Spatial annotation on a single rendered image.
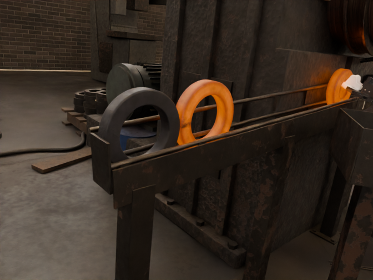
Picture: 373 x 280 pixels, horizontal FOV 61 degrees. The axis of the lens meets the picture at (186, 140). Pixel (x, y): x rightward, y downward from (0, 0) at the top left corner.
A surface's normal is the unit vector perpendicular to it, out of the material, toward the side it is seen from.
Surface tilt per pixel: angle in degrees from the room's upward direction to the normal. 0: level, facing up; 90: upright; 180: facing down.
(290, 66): 90
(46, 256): 0
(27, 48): 90
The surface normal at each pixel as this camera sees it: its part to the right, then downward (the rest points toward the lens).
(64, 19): 0.65, 0.29
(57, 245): 0.10, -0.95
